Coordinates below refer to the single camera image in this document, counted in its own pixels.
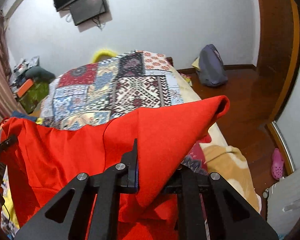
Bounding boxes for red zip jacket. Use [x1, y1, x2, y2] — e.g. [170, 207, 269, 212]
[0, 95, 230, 239]

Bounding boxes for folded blue denim garment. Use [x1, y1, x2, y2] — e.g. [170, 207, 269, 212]
[11, 111, 37, 122]

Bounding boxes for striped brown curtain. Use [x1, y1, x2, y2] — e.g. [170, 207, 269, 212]
[0, 10, 26, 140]

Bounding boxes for beige fleece blanket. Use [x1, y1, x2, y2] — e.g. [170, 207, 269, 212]
[172, 64, 262, 214]

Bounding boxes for orange box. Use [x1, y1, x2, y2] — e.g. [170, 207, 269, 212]
[16, 79, 34, 98]

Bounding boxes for green patterned cloth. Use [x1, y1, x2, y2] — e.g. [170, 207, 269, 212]
[18, 82, 49, 114]

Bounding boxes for pink clog shoe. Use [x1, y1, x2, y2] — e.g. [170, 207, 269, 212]
[271, 148, 284, 180]

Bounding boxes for yellow garment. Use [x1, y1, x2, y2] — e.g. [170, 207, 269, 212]
[0, 167, 20, 239]

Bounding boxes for grey pillow on pile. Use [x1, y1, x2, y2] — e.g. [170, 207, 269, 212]
[25, 66, 56, 82]

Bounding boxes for patchwork patterned bedspread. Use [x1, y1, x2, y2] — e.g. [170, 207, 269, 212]
[39, 50, 211, 176]

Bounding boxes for grey blue bag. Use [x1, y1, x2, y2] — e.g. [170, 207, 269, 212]
[197, 44, 228, 87]

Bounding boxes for yellow bed rail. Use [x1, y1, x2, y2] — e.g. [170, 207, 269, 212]
[91, 49, 117, 63]

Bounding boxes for small black wall monitor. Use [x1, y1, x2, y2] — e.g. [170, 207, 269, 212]
[69, 0, 107, 26]

